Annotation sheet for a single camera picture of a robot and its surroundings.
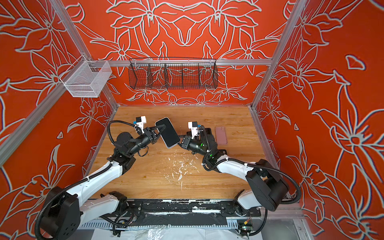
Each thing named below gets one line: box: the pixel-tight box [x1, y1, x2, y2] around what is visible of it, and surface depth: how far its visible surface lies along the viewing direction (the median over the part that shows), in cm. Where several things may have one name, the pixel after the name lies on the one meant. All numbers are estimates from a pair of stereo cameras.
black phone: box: [155, 117, 180, 149], surface depth 71 cm
